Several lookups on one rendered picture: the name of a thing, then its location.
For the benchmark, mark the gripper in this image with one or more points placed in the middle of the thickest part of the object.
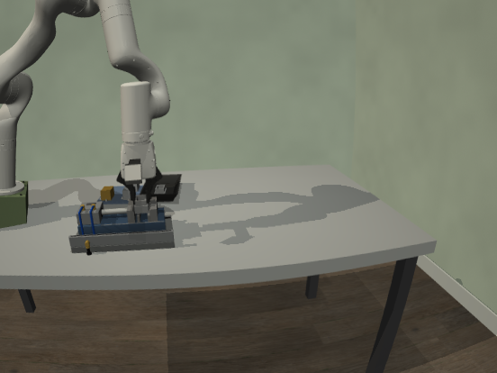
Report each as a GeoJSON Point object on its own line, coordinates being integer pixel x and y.
{"type": "Point", "coordinates": [145, 152]}

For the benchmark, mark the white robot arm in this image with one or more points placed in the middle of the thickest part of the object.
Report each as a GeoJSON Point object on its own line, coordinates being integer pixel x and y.
{"type": "Point", "coordinates": [140, 101]}

